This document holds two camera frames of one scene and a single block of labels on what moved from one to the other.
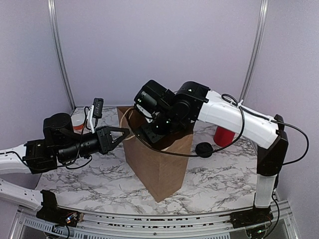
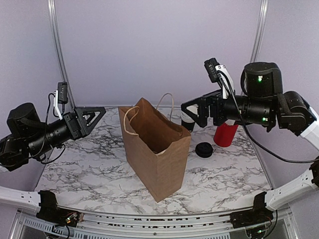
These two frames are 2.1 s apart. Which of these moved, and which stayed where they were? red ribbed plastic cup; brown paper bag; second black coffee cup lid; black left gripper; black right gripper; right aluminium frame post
Moved: black right gripper; black left gripper
Stayed: brown paper bag; red ribbed plastic cup; second black coffee cup lid; right aluminium frame post
